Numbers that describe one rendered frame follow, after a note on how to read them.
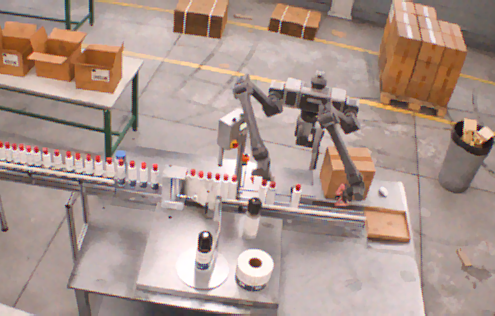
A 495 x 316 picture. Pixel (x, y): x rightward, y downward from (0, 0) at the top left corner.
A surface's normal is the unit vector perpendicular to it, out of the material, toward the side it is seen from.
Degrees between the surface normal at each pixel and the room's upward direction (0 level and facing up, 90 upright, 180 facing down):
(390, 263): 0
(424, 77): 92
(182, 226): 0
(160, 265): 0
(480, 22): 90
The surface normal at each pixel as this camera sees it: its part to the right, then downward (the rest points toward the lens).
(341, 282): 0.12, -0.77
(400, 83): -0.13, 0.58
